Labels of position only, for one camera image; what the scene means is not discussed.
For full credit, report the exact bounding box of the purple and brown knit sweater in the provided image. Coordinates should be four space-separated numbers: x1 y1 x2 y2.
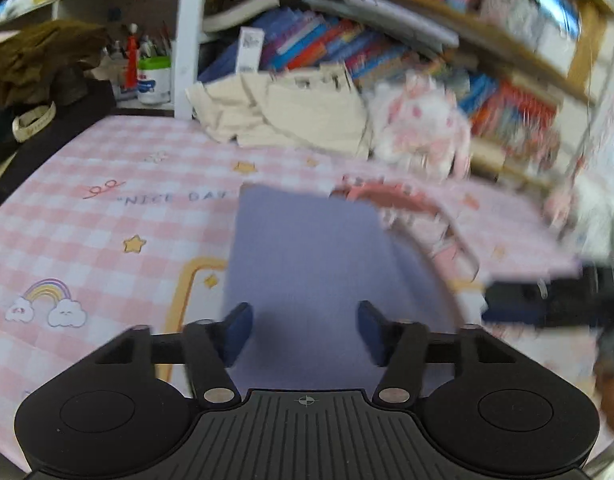
223 185 462 392

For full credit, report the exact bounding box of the row of colourful books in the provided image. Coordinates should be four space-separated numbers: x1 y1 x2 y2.
198 6 561 162

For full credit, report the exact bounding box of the pink white bunny plush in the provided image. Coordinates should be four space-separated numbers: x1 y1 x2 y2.
365 70 471 181

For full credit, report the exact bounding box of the cream printed t-shirt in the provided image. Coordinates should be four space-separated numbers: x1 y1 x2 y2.
186 64 372 159

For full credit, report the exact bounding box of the white green pen cup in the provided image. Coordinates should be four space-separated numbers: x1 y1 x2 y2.
136 56 171 105

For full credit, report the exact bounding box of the white wrist watch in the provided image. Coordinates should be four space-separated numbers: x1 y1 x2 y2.
12 102 56 143

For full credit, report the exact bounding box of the red tassel ornament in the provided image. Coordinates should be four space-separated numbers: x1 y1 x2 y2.
126 23 138 90

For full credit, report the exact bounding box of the olive brown garment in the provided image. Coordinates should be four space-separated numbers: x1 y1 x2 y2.
0 20 107 108

